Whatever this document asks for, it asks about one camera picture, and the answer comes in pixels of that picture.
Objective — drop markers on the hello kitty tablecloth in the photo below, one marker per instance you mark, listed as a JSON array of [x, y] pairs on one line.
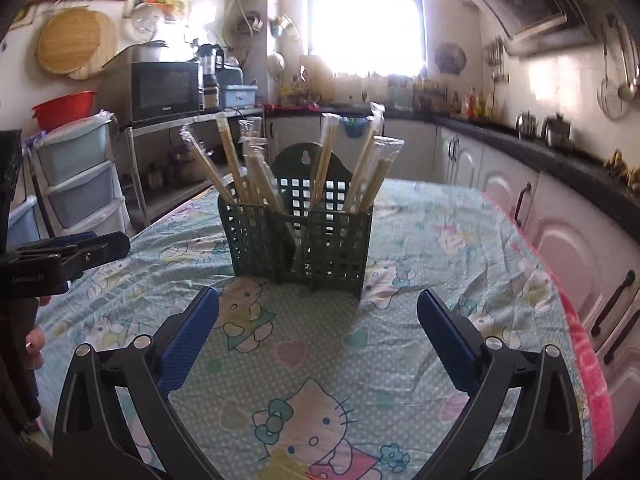
[[168, 264]]

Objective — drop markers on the wire skimmer strainer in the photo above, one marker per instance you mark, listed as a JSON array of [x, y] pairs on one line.
[[613, 107]]

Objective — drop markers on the white kitchen cabinets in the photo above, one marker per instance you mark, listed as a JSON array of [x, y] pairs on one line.
[[500, 185]]

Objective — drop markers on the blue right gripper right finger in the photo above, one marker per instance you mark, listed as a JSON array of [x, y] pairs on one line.
[[455, 340]]

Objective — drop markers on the black microwave oven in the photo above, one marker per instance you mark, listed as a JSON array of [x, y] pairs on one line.
[[154, 90]]

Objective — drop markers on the black range hood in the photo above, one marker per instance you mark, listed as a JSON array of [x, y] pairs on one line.
[[532, 27]]

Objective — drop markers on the round bamboo board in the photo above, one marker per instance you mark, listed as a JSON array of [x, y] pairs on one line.
[[77, 43]]

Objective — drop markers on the long chopsticks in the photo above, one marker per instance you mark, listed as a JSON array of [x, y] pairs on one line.
[[261, 183]]

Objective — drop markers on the black countertop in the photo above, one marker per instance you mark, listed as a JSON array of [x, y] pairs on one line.
[[578, 170]]

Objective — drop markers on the black blender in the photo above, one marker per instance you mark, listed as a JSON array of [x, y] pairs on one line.
[[211, 59]]

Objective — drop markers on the pastel plastic drawer unit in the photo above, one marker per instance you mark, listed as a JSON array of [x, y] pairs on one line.
[[70, 176]]

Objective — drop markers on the steel kettle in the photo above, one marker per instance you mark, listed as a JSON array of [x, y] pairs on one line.
[[526, 125]]

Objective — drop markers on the hanging metal ladles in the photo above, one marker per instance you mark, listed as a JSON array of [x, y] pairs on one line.
[[628, 90]]

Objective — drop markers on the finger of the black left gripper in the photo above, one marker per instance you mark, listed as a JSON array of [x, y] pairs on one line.
[[68, 257]]

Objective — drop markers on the person's left hand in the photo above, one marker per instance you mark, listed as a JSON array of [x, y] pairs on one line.
[[34, 343]]

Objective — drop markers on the metal storage shelf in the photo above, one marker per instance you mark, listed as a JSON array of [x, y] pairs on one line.
[[156, 168]]

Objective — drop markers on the diagonal chopsticks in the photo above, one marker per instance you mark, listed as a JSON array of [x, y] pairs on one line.
[[375, 124]]

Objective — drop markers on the dark teapot kettle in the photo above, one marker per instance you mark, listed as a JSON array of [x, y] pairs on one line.
[[555, 131]]

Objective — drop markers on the blue hanging cabinet bin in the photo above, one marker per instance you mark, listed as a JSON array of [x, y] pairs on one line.
[[354, 127]]

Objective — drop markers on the small wall fan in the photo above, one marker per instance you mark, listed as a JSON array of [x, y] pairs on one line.
[[450, 58]]

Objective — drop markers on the red plastic basin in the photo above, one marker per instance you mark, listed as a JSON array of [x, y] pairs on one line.
[[60, 111]]

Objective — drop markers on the blue plastic box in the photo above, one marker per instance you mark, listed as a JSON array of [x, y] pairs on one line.
[[237, 96]]

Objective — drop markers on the dark green utensil basket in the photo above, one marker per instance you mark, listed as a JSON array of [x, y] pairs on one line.
[[321, 246]]

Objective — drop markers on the chopsticks pair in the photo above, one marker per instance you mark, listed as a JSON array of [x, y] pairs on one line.
[[203, 160]]

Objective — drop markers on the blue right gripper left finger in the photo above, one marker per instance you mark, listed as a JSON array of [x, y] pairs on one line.
[[180, 338]]

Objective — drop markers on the steel cooking pot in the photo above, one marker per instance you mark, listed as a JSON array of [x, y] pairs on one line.
[[182, 168]]

